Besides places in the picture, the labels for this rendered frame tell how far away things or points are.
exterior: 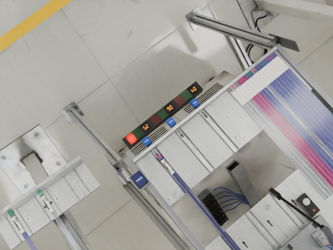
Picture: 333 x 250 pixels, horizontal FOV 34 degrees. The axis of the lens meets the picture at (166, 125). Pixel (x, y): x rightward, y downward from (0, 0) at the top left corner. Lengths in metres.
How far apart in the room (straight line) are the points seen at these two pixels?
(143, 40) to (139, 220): 0.95
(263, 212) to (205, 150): 0.29
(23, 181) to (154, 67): 0.81
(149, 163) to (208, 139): 0.22
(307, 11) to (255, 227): 1.05
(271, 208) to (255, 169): 0.43
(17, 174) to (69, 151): 0.26
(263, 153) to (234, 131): 0.39
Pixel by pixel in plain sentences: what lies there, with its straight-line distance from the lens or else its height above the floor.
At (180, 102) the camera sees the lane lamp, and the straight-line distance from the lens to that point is 1.95.
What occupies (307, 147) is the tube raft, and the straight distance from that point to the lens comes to 1.95.
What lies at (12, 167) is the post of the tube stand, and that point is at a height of 0.01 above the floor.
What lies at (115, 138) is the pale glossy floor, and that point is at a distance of 2.65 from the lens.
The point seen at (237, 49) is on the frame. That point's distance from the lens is 2.43.
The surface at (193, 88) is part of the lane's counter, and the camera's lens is 1.97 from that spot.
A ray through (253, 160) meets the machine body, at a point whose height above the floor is 0.62.
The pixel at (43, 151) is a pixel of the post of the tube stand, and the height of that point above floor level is 0.01.
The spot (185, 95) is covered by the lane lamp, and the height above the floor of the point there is 0.66.
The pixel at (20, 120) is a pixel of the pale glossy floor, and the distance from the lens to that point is 2.50.
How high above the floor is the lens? 2.33
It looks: 58 degrees down
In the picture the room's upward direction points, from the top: 127 degrees clockwise
